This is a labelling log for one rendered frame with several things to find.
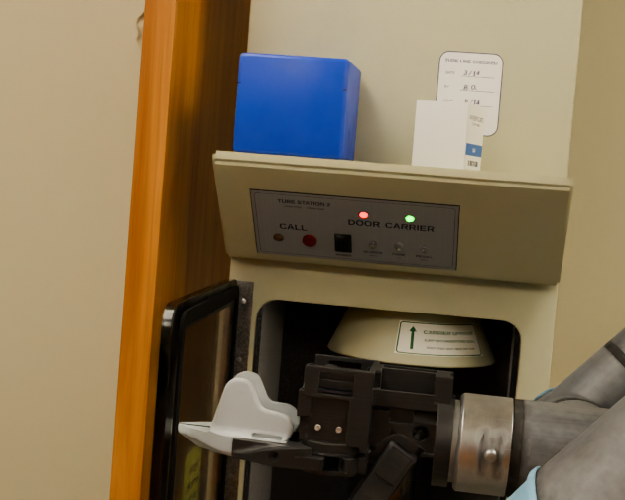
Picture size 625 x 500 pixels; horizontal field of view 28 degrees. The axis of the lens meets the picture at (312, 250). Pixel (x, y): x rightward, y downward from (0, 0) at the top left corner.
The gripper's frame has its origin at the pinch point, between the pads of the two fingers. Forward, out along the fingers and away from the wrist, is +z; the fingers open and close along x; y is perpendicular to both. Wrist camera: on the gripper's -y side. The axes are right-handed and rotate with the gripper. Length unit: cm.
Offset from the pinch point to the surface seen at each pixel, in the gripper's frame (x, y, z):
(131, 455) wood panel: -17.4, -6.2, 9.2
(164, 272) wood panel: -20.2, 11.0, 8.3
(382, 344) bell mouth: -27.9, 5.4, -12.6
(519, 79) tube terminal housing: -25.4, 32.3, -23.3
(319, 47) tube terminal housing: -26.0, 34.0, -3.9
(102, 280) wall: -70, 5, 28
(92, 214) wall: -70, 14, 31
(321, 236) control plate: -20.4, 15.8, -6.4
